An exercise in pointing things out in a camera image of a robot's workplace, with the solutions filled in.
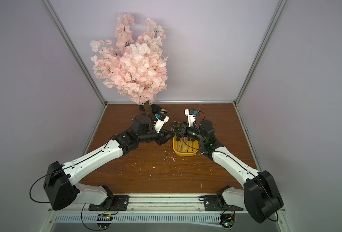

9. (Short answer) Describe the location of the black yellow stubby screwdriver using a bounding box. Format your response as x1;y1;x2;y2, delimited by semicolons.
171;122;180;134

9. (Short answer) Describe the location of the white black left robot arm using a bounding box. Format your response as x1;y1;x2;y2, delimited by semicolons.
43;114;174;211

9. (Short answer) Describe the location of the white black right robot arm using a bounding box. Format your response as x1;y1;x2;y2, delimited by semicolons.
172;120;284;223

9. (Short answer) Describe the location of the yellow plastic storage box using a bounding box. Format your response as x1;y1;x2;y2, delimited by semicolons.
172;134;199;157

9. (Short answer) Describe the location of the black green work glove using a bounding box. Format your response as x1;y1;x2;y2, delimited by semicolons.
139;104;168;114

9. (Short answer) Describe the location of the pink artificial blossom tree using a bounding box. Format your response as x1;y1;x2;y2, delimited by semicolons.
90;14;168;105

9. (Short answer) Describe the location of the right green circuit board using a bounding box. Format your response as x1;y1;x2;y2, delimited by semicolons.
219;214;236;229

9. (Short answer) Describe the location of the green circuit board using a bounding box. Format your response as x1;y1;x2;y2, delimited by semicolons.
96;213;113;230
219;214;236;229

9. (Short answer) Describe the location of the left green circuit board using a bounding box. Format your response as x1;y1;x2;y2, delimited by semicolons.
96;213;113;230

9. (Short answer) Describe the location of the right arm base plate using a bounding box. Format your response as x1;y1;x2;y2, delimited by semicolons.
199;195;244;211

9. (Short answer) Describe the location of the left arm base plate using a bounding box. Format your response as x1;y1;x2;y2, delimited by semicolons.
88;195;129;211

